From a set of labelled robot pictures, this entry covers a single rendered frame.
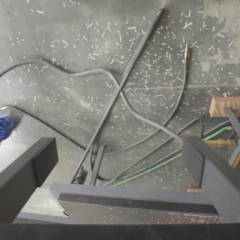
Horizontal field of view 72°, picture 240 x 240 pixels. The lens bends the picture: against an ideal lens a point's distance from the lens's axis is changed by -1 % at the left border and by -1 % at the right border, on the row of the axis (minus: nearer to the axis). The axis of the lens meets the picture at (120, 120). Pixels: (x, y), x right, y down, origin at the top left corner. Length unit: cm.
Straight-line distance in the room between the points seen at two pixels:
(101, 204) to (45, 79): 76
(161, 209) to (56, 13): 91
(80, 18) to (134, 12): 24
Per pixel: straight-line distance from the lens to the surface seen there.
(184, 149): 17
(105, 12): 86
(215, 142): 90
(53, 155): 17
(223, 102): 102
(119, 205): 65
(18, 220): 122
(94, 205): 68
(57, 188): 73
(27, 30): 102
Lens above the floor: 83
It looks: 49 degrees down
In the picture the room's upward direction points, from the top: 168 degrees counter-clockwise
